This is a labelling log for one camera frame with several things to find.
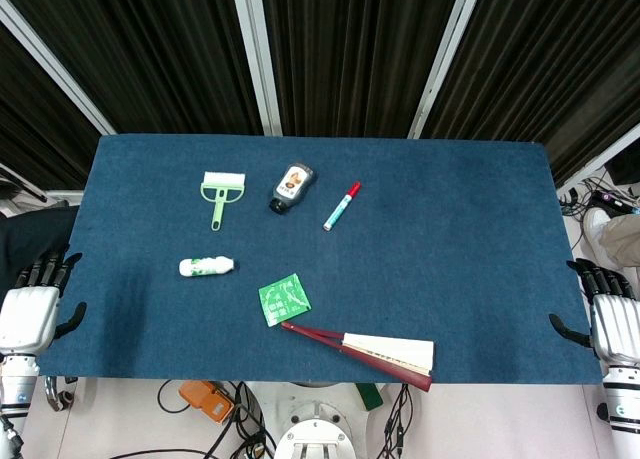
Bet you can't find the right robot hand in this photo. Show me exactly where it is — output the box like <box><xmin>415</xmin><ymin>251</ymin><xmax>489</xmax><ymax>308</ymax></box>
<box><xmin>548</xmin><ymin>258</ymin><xmax>640</xmax><ymax>366</ymax></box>

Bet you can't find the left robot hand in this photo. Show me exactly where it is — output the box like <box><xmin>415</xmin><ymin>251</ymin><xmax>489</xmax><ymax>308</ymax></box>
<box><xmin>0</xmin><ymin>251</ymin><xmax>88</xmax><ymax>356</ymax></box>

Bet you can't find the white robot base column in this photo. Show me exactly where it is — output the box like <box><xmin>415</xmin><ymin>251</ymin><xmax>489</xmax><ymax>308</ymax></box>
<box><xmin>274</xmin><ymin>384</ymin><xmax>358</xmax><ymax>459</ymax></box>

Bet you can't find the white bottle with green print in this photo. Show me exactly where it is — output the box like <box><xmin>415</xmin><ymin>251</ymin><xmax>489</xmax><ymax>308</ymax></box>
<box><xmin>179</xmin><ymin>255</ymin><xmax>235</xmax><ymax>279</ymax></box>

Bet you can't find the dark sauce bottle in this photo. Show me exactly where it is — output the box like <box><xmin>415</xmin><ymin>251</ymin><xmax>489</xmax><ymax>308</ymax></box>
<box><xmin>268</xmin><ymin>161</ymin><xmax>319</xmax><ymax>215</ymax></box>

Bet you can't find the person's beige trouser leg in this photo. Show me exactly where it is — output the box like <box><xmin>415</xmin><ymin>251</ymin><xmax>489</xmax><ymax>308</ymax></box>
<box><xmin>601</xmin><ymin>213</ymin><xmax>640</xmax><ymax>270</ymax></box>

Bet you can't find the person's white shoe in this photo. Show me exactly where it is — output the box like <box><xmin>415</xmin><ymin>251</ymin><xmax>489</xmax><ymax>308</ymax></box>
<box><xmin>583</xmin><ymin>207</ymin><xmax>616</xmax><ymax>265</ymax></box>

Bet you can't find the grey metal clamp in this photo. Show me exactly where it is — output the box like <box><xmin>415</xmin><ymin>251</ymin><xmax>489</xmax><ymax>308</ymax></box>
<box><xmin>42</xmin><ymin>376</ymin><xmax>79</xmax><ymax>413</ymax></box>

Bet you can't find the black power strip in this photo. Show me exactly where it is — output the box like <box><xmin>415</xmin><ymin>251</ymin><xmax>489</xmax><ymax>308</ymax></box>
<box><xmin>589</xmin><ymin>189</ymin><xmax>640</xmax><ymax>216</ymax></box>

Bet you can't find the orange foot pedal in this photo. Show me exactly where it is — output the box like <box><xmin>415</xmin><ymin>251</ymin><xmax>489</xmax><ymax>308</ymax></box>
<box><xmin>179</xmin><ymin>380</ymin><xmax>235</xmax><ymax>425</ymax></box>

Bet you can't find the green window squeegee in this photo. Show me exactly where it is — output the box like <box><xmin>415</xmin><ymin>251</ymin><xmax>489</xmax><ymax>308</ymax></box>
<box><xmin>200</xmin><ymin>171</ymin><xmax>247</xmax><ymax>231</ymax></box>

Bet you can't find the folding fan with red ribs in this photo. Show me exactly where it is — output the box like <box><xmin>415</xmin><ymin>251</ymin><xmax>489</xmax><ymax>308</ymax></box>
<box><xmin>280</xmin><ymin>321</ymin><xmax>436</xmax><ymax>393</ymax></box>

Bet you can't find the green sachet packet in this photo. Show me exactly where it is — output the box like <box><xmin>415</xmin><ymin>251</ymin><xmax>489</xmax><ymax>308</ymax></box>
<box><xmin>258</xmin><ymin>272</ymin><xmax>313</xmax><ymax>327</ymax></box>

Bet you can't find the red capped marker pen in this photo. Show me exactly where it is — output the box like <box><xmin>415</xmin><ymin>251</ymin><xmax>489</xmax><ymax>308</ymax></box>
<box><xmin>322</xmin><ymin>181</ymin><xmax>362</xmax><ymax>232</ymax></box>

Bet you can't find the blue felt table cover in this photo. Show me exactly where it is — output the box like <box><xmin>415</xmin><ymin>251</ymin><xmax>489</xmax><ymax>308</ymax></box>
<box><xmin>37</xmin><ymin>134</ymin><xmax>604</xmax><ymax>386</ymax></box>

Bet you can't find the black curtain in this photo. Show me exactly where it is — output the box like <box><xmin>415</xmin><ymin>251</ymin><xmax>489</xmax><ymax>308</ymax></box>
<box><xmin>0</xmin><ymin>0</ymin><xmax>640</xmax><ymax>190</ymax></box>

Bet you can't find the black cable bundle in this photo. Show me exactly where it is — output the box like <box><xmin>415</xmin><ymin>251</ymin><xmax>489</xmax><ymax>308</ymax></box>
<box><xmin>382</xmin><ymin>383</ymin><xmax>412</xmax><ymax>459</ymax></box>

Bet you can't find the grey metal frame post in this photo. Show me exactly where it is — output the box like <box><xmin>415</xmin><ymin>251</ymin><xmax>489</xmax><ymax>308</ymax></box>
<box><xmin>0</xmin><ymin>0</ymin><xmax>117</xmax><ymax>136</ymax></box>
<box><xmin>230</xmin><ymin>0</ymin><xmax>284</xmax><ymax>137</ymax></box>
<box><xmin>407</xmin><ymin>0</ymin><xmax>486</xmax><ymax>140</ymax></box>

